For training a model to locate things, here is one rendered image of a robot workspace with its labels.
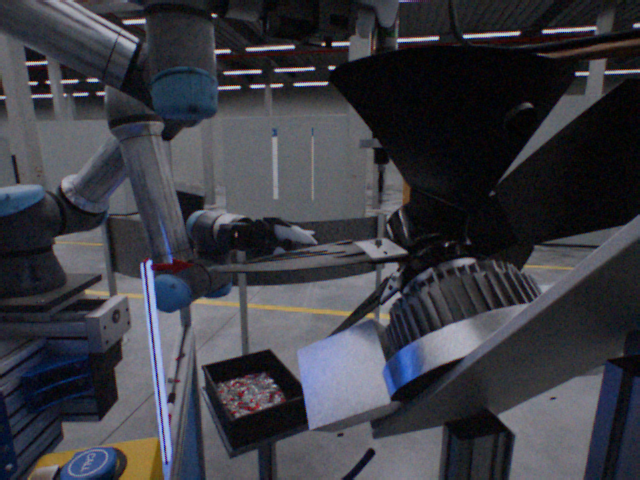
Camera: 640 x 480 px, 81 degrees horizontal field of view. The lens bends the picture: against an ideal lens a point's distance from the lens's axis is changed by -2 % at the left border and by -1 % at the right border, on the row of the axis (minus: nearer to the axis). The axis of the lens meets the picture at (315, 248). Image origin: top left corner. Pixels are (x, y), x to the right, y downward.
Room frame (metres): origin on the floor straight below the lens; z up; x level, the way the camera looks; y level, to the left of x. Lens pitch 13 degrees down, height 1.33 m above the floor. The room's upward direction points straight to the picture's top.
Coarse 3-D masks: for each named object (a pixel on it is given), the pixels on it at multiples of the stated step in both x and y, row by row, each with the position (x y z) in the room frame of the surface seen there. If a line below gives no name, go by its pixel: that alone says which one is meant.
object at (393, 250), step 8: (368, 240) 0.63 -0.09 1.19; (384, 240) 0.63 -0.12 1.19; (368, 248) 0.59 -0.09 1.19; (376, 248) 0.59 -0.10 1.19; (384, 248) 0.59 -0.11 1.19; (392, 248) 0.59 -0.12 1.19; (400, 248) 0.58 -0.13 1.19; (376, 256) 0.55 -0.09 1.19; (384, 256) 0.55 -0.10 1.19; (392, 256) 0.55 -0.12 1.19
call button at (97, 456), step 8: (96, 448) 0.28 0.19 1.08; (104, 448) 0.28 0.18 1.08; (80, 456) 0.27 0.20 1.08; (88, 456) 0.27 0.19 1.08; (96, 456) 0.27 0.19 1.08; (104, 456) 0.27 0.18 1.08; (112, 456) 0.27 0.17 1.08; (72, 464) 0.26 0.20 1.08; (80, 464) 0.26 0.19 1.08; (88, 464) 0.26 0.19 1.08; (96, 464) 0.26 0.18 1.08; (104, 464) 0.26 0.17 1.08; (112, 464) 0.26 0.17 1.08; (64, 472) 0.25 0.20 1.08; (72, 472) 0.25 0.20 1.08; (80, 472) 0.25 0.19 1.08; (88, 472) 0.25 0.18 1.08; (96, 472) 0.25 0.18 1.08; (104, 472) 0.26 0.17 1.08; (112, 472) 0.26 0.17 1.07
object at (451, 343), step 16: (528, 304) 0.40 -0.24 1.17; (464, 320) 0.40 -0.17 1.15; (480, 320) 0.39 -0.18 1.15; (496, 320) 0.39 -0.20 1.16; (432, 336) 0.40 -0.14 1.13; (448, 336) 0.39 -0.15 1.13; (464, 336) 0.38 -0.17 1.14; (480, 336) 0.38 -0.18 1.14; (400, 352) 0.43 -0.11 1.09; (416, 352) 0.41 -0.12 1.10; (432, 352) 0.39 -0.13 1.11; (448, 352) 0.38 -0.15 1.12; (464, 352) 0.37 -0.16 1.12; (384, 368) 0.46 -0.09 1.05; (400, 368) 0.42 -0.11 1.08; (416, 368) 0.40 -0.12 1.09; (432, 368) 0.38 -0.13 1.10; (400, 384) 0.41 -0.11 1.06
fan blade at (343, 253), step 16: (272, 256) 0.57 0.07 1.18; (288, 256) 0.55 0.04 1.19; (304, 256) 0.55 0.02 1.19; (320, 256) 0.55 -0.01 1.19; (336, 256) 0.54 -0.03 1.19; (352, 256) 0.54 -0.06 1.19; (368, 256) 0.54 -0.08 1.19; (224, 272) 0.44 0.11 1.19; (240, 272) 0.45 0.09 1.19; (256, 272) 0.46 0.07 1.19
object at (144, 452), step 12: (108, 444) 0.30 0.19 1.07; (120, 444) 0.30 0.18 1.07; (132, 444) 0.30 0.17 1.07; (144, 444) 0.30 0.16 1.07; (156, 444) 0.30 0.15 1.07; (48, 456) 0.28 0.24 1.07; (60, 456) 0.28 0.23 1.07; (72, 456) 0.28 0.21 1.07; (120, 456) 0.28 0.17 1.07; (132, 456) 0.28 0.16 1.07; (144, 456) 0.28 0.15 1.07; (156, 456) 0.29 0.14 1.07; (36, 468) 0.27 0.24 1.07; (60, 468) 0.27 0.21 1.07; (120, 468) 0.27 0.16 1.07; (132, 468) 0.27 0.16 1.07; (144, 468) 0.27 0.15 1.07; (156, 468) 0.28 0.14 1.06
